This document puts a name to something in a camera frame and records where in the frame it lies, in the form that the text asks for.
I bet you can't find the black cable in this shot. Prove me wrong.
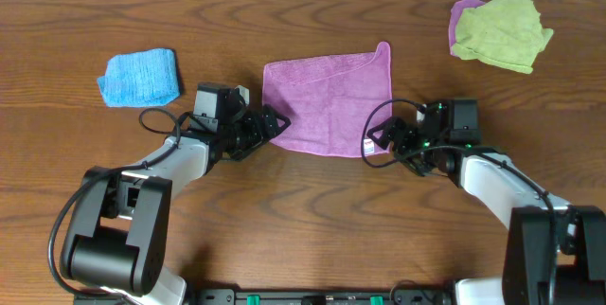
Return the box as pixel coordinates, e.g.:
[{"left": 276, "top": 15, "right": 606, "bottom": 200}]
[
  {"left": 360, "top": 98, "right": 560, "bottom": 305},
  {"left": 46, "top": 107, "right": 190, "bottom": 299}
]

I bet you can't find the right black cable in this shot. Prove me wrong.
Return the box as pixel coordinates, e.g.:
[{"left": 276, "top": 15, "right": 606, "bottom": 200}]
[{"left": 360, "top": 98, "right": 560, "bottom": 305}]

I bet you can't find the purple microfiber cloth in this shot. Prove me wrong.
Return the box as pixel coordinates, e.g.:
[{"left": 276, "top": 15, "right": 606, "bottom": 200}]
[{"left": 262, "top": 42, "right": 392, "bottom": 158}]

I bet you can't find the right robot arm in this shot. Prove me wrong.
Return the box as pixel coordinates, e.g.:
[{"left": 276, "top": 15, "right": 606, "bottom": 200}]
[{"left": 362, "top": 110, "right": 605, "bottom": 304}]

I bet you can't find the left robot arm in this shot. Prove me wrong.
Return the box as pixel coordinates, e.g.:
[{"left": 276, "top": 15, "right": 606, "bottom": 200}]
[{"left": 46, "top": 101, "right": 291, "bottom": 304}]

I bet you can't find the green microfiber cloth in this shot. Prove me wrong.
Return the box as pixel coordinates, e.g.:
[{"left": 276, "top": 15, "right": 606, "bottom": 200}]
[{"left": 453, "top": 0, "right": 554, "bottom": 74}]

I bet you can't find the blue folded cloth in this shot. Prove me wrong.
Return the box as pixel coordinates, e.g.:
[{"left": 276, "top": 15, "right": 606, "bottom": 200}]
[{"left": 97, "top": 48, "right": 181, "bottom": 108}]

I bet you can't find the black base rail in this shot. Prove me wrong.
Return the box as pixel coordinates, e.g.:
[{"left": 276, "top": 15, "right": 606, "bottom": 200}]
[{"left": 73, "top": 287, "right": 455, "bottom": 305}]

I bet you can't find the left black cable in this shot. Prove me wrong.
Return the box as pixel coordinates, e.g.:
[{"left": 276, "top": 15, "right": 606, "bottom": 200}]
[{"left": 46, "top": 107, "right": 190, "bottom": 299}]

